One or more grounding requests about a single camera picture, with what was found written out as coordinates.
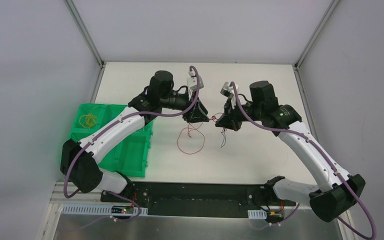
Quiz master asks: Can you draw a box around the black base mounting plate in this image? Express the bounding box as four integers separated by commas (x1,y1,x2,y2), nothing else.
100,181,297,220

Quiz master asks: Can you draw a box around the right white cable duct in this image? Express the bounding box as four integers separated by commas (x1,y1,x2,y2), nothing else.
247,209,267,220

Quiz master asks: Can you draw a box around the green plastic compartment bin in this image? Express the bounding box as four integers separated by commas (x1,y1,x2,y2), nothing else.
68,103,153,178

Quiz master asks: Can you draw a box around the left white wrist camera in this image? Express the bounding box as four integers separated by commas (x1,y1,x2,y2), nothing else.
186,75,204,94

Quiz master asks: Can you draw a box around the aluminium frame rail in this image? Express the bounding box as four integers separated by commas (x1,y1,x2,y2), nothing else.
49,181,107,204

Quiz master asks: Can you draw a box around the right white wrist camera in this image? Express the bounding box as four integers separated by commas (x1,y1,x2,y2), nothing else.
220,82,236,109

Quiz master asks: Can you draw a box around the left white cable duct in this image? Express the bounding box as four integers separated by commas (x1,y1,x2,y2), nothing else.
61,204,139,217

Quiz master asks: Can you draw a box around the white cable duct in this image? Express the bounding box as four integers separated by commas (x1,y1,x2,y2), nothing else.
247,209,267,220
61,204,139,217

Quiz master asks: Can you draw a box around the thin orange wire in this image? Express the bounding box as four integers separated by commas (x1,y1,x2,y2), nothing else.
79,113,99,130

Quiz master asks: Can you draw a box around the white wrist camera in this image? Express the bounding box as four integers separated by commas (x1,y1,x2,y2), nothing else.
220,82,236,109
186,75,204,94

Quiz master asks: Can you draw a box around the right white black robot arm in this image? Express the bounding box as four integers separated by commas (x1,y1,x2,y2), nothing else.
215,80,366,222

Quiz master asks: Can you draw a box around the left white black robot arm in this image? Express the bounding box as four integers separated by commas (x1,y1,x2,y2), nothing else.
60,65,210,203

